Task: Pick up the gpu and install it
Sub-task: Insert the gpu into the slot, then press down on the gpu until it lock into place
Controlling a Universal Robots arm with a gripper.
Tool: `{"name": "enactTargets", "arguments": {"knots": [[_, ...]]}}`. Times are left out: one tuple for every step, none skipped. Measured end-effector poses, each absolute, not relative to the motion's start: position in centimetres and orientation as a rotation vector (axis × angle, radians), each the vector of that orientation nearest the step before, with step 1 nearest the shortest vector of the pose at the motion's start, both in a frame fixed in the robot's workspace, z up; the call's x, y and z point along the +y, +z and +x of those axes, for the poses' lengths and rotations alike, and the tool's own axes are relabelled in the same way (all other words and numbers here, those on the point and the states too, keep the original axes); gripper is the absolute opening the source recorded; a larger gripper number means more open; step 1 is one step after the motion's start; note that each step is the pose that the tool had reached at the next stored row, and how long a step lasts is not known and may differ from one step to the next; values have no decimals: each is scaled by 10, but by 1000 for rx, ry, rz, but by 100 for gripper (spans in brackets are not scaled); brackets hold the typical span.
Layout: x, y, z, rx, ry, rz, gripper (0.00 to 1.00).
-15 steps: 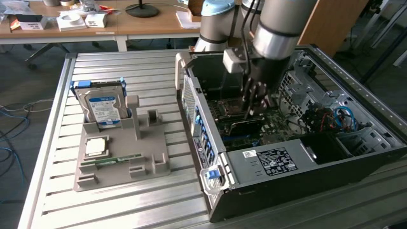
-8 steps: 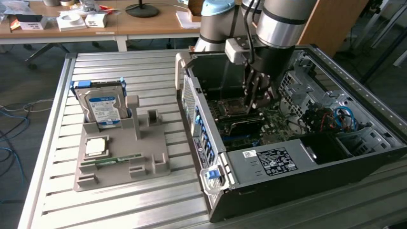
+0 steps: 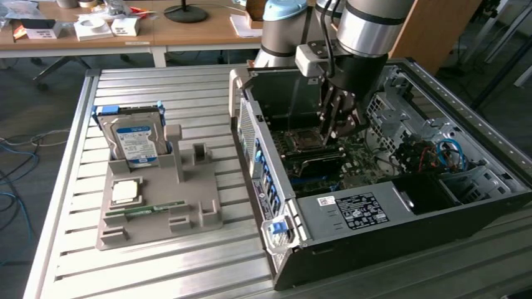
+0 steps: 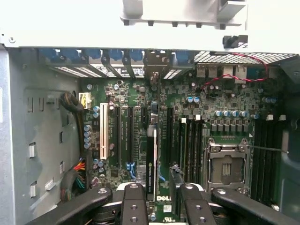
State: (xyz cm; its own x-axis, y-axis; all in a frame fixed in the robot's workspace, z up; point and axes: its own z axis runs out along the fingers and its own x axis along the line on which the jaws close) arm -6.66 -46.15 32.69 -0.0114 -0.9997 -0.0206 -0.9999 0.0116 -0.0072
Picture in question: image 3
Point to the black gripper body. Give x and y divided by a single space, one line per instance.
362 74

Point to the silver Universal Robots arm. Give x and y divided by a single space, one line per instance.
374 25

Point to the metal CPU socket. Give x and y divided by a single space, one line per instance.
303 138

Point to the perforated metal drive cage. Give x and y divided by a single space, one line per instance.
395 124

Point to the green motherboard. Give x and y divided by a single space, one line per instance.
362 162

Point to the wooden cabinet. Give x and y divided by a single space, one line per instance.
441 31

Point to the grey power supply unit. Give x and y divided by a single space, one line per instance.
354 211

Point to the white paper stack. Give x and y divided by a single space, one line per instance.
246 28

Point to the blue case release latch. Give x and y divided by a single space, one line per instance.
278 227

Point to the white desk leg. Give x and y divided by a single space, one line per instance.
505 28

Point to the grey metal disk bay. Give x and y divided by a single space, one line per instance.
474 187

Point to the black open PC case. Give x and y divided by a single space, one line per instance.
415 249

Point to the black lamp base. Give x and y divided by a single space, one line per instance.
185 15

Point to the hard disk in blue carrier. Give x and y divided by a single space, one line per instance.
133 140

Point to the green RAM stick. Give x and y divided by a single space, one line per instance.
146 209

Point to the grey parts rack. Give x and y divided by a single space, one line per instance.
158 224

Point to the silver CPU chip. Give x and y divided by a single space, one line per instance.
125 191

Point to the red yellow packet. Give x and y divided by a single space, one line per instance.
143 12

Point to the small white box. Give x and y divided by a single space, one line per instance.
125 27

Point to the flat white square box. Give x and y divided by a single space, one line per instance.
94 35

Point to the white tape roll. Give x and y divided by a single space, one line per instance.
93 23

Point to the black chair base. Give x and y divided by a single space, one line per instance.
58 67

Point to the grey cup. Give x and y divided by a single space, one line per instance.
67 3

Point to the white label stand black top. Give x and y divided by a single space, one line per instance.
42 31

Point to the clear plastic bag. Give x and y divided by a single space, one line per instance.
17 9

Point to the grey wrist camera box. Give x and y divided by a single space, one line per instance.
310 60

